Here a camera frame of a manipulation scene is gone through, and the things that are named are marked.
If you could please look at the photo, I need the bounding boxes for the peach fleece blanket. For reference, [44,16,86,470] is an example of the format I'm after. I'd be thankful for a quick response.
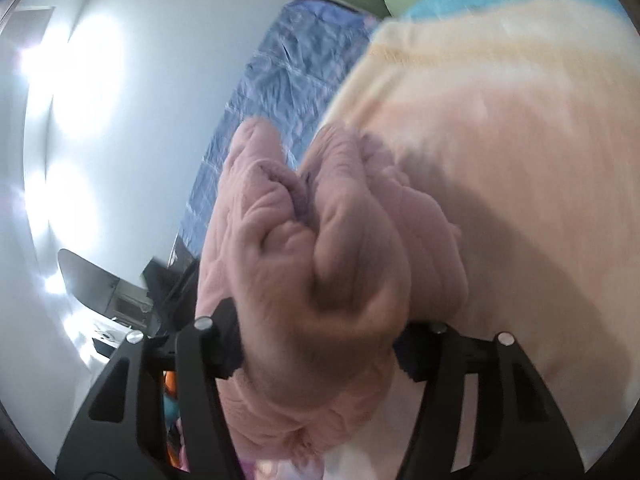
[300,0,640,480]

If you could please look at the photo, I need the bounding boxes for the orange and teal items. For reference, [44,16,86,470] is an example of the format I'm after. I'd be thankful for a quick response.
[162,370,190,473]

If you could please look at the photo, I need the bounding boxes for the blue plaid bedsheet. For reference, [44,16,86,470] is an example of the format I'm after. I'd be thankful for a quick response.
[177,0,386,261]

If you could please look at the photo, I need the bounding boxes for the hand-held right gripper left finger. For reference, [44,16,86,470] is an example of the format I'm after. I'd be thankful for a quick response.
[55,297,246,480]

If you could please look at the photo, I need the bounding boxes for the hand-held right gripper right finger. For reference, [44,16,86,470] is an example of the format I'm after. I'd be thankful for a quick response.
[392,321,586,480]

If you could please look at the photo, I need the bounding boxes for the pink fleece jacket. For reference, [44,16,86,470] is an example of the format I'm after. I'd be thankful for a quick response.
[195,116,471,463]

